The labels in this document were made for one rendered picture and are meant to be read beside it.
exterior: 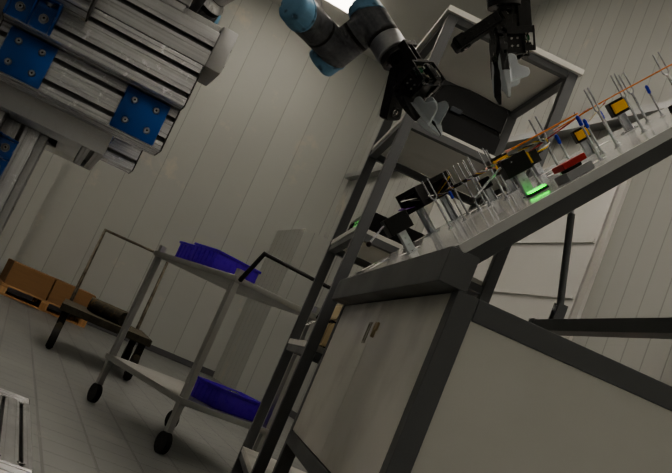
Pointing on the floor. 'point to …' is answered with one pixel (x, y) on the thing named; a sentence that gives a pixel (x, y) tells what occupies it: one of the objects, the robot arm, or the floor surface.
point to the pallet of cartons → (41, 289)
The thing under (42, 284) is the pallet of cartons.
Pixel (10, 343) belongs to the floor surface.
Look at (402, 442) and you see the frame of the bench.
